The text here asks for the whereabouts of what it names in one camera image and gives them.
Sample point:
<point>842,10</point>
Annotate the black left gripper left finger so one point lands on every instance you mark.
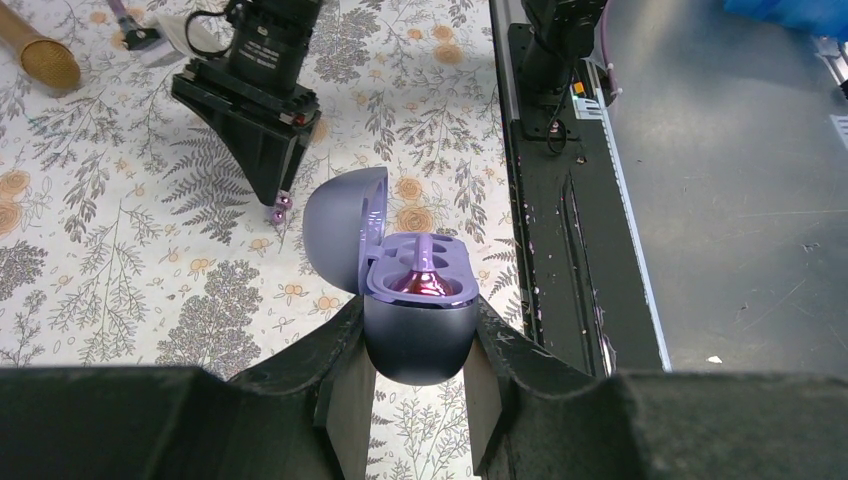
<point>303,413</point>

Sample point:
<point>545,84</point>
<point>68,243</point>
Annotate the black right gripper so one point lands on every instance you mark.
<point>265,131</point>

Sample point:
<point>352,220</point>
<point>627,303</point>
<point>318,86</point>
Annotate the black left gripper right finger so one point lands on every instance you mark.
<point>532,416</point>

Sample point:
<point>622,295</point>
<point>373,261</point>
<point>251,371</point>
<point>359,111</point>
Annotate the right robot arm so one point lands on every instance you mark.
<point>271,40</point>

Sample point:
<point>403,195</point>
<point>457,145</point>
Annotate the floral patterned mat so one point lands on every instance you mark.
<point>129,234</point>

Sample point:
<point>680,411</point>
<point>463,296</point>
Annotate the brown wooden stick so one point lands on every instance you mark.
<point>44,59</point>

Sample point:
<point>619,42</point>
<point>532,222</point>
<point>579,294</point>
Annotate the blue plastic bin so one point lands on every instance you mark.
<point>818,17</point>

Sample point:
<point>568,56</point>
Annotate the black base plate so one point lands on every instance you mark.
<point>586,295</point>

